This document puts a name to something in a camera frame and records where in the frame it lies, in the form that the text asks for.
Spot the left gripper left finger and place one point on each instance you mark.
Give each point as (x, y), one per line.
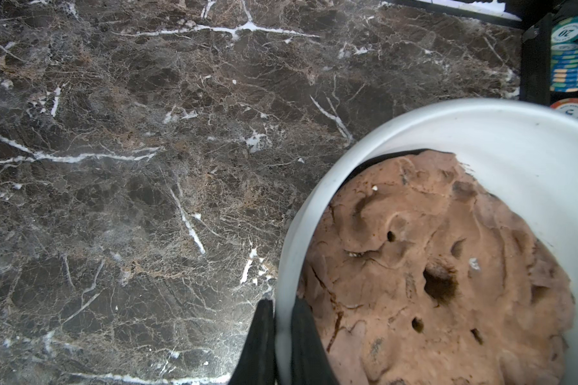
(257, 363)

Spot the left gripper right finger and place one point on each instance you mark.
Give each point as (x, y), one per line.
(309, 362)

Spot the white ribbed ceramic pot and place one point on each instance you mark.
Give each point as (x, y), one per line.
(525, 154)

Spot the brown mud in pot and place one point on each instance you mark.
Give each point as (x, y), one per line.
(417, 275)

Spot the black open poker chip case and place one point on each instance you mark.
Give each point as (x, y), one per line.
(549, 56)

